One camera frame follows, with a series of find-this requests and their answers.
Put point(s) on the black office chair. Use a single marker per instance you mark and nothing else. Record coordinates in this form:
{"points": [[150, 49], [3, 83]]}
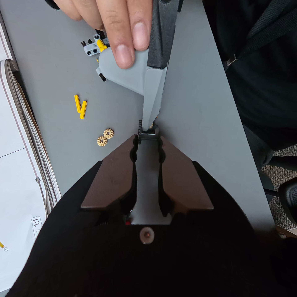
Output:
{"points": [[289, 199]]}

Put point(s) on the person's right hand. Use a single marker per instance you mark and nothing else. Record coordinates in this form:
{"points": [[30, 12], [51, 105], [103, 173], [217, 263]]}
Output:
{"points": [[116, 23]]}

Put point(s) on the yellow lego axle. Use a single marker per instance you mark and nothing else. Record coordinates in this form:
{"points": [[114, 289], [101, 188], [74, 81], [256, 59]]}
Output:
{"points": [[83, 109], [77, 103]]}

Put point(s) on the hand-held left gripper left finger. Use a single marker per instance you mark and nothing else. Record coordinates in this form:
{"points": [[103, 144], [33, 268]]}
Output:
{"points": [[111, 178]]}

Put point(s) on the light grey lego frame assembly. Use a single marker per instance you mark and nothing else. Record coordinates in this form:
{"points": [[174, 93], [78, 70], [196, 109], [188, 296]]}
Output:
{"points": [[91, 50]]}

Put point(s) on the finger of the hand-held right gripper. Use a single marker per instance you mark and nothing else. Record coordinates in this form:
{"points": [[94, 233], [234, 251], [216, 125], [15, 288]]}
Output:
{"points": [[154, 97]]}

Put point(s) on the dark grey lego differential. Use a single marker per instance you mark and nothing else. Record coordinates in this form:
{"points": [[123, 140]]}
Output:
{"points": [[149, 135]]}

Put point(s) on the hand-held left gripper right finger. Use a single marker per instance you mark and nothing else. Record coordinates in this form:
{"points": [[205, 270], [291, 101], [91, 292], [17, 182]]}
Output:
{"points": [[183, 181]]}

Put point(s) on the white instruction booklet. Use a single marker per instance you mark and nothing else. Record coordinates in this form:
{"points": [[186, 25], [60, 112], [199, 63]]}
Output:
{"points": [[18, 162]]}

